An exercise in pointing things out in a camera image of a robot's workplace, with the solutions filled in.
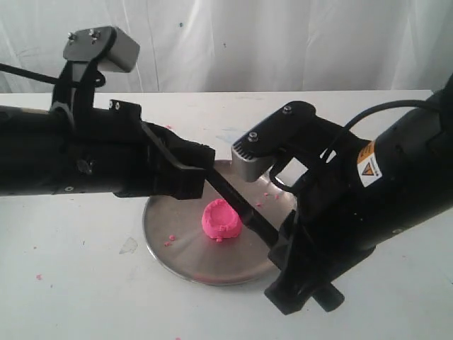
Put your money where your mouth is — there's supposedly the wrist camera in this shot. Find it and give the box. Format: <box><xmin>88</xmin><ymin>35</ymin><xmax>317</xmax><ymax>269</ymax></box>
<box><xmin>231</xmin><ymin>101</ymin><xmax>316</xmax><ymax>183</ymax></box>
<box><xmin>63</xmin><ymin>26</ymin><xmax>140</xmax><ymax>73</ymax></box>

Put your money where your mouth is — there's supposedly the white backdrop curtain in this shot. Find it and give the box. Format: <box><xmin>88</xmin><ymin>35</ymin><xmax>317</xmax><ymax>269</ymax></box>
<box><xmin>1</xmin><ymin>1</ymin><xmax>452</xmax><ymax>92</ymax></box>

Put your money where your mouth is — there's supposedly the round steel plate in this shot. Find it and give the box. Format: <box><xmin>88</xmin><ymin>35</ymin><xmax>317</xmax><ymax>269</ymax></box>
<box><xmin>143</xmin><ymin>160</ymin><xmax>296</xmax><ymax>285</ymax></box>

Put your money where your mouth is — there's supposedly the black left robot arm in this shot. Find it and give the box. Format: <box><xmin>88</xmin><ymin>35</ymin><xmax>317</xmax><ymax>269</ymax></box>
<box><xmin>1</xmin><ymin>101</ymin><xmax>215</xmax><ymax>200</ymax></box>

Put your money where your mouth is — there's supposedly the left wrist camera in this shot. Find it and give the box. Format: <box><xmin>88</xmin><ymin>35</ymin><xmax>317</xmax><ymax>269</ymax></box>
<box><xmin>63</xmin><ymin>26</ymin><xmax>140</xmax><ymax>73</ymax></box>

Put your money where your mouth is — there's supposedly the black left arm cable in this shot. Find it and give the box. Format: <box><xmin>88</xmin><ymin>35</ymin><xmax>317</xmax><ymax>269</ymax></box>
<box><xmin>0</xmin><ymin>62</ymin><xmax>59</xmax><ymax>84</ymax></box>

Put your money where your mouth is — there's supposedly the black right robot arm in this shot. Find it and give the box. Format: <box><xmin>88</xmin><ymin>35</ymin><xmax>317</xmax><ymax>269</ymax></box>
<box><xmin>265</xmin><ymin>83</ymin><xmax>452</xmax><ymax>315</ymax></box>

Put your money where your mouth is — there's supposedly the pink dough lump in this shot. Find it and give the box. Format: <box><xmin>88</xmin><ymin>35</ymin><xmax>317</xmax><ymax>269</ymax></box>
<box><xmin>201</xmin><ymin>199</ymin><xmax>243</xmax><ymax>242</ymax></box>

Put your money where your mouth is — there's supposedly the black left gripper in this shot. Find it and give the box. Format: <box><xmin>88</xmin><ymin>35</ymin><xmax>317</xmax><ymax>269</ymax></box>
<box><xmin>57</xmin><ymin>101</ymin><xmax>215</xmax><ymax>200</ymax></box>

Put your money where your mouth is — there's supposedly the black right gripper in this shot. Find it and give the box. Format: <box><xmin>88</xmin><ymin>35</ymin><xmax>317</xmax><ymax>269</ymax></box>
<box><xmin>264</xmin><ymin>176</ymin><xmax>379</xmax><ymax>315</ymax></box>

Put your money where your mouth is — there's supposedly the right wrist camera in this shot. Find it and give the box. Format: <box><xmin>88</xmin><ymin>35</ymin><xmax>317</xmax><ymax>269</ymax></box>
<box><xmin>231</xmin><ymin>101</ymin><xmax>316</xmax><ymax>183</ymax></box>

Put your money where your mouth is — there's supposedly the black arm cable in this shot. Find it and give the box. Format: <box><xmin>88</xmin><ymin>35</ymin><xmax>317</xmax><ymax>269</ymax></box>
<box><xmin>0</xmin><ymin>62</ymin><xmax>59</xmax><ymax>84</ymax></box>
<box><xmin>268</xmin><ymin>98</ymin><xmax>436</xmax><ymax>196</ymax></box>

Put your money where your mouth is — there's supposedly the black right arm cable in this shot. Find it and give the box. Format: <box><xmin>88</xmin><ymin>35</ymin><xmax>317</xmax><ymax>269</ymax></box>
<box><xmin>268</xmin><ymin>98</ymin><xmax>436</xmax><ymax>196</ymax></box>

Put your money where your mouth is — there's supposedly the black knife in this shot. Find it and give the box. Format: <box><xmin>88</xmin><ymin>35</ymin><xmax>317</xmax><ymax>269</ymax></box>
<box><xmin>206</xmin><ymin>169</ymin><xmax>278</xmax><ymax>249</ymax></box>

